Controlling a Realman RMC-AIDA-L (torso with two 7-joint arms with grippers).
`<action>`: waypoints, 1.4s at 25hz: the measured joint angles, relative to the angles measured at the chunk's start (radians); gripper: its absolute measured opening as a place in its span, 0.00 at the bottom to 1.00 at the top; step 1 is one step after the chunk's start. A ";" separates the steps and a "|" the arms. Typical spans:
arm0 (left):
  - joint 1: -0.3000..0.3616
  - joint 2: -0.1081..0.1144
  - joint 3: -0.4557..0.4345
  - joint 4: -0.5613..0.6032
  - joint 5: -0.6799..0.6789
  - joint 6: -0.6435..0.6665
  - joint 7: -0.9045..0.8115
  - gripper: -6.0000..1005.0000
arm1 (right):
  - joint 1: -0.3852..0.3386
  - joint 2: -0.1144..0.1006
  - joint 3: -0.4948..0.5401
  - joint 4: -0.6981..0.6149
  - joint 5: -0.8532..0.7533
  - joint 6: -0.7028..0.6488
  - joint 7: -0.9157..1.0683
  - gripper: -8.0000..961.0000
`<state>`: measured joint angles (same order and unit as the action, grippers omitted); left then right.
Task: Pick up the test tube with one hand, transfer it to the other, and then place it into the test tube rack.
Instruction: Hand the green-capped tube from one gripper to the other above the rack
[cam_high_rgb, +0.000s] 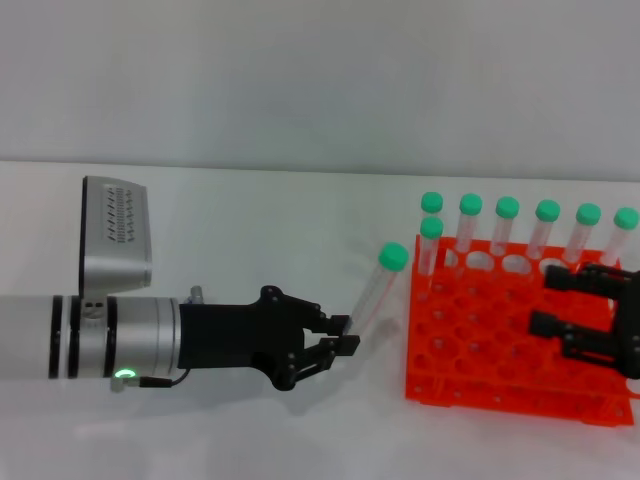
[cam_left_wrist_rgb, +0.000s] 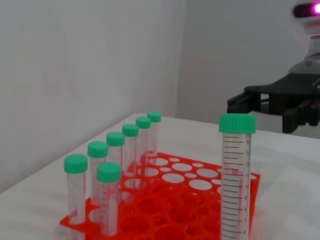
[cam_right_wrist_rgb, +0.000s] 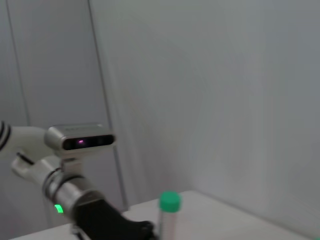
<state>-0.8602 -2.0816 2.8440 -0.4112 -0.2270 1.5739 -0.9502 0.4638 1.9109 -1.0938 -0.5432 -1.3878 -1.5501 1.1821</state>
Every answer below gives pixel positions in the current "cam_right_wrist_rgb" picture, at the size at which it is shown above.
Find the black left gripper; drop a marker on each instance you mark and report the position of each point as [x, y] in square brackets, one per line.
[100, 217]

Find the test tube with green cap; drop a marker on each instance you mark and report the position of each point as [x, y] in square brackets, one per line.
[170, 201]

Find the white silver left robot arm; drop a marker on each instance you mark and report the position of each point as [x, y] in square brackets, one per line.
[27, 140]

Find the silver left camera mount bracket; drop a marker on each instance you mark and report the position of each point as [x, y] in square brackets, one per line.
[72, 166]

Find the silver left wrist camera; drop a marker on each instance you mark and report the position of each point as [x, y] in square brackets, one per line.
[75, 136]

